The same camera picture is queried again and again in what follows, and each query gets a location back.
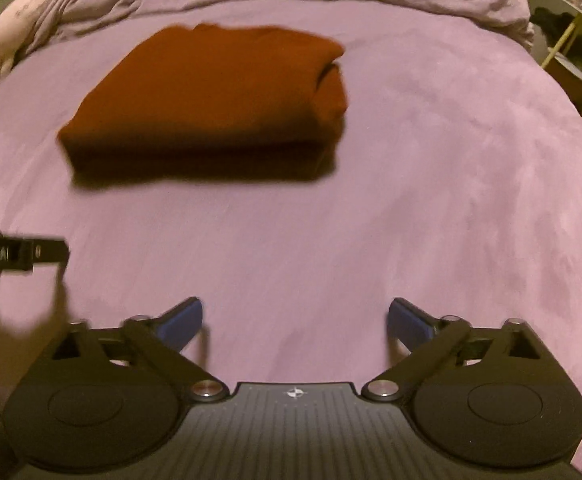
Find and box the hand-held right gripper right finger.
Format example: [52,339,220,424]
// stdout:
[361,297,542,403]

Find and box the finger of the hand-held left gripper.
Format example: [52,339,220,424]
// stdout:
[31,239,70,267]

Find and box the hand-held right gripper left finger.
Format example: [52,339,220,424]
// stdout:
[50,296,230,404]

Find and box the rust brown cardigan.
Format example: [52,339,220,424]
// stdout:
[57,22,348,183]

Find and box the white pink plush toy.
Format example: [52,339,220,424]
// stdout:
[0,0,85,105]

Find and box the side table with yellow legs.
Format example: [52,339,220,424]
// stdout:
[540,0,582,122]

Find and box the dark cloth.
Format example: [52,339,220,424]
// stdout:
[530,7,580,45]

